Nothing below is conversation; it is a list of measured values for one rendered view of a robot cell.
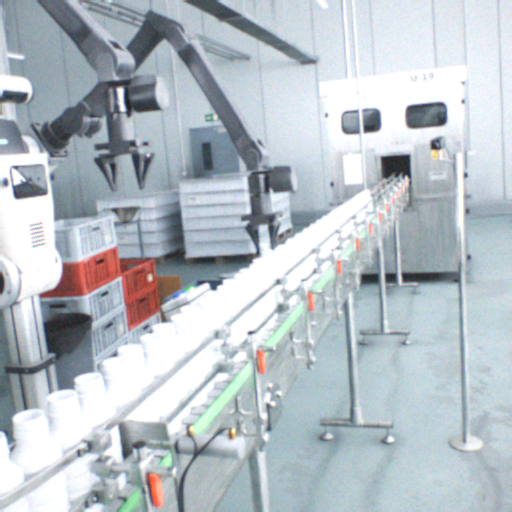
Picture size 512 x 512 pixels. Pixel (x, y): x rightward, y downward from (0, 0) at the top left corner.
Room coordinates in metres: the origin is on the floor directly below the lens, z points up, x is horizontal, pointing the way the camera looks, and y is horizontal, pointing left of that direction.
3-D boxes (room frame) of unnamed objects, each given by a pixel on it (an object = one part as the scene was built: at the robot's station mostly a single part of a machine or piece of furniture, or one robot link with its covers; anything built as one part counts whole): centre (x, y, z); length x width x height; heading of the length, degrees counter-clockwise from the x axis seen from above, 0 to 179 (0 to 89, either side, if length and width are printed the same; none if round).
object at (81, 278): (4.03, 1.23, 0.78); 0.61 x 0.41 x 0.22; 169
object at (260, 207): (1.61, -0.03, 1.30); 0.10 x 0.07 x 0.07; 72
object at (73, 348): (3.18, 1.15, 0.32); 0.45 x 0.45 x 0.64
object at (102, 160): (1.24, 0.26, 1.44); 0.07 x 0.07 x 0.09; 72
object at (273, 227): (1.61, -0.03, 1.23); 0.07 x 0.07 x 0.09; 72
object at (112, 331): (4.02, 1.23, 0.33); 0.61 x 0.41 x 0.22; 168
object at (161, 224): (9.36, 1.64, 0.50); 1.23 x 1.05 x 1.00; 160
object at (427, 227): (6.75, -1.71, 1.05); 1.60 x 1.40 x 2.10; 162
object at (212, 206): (8.84, 0.34, 0.59); 1.24 x 1.03 x 1.17; 164
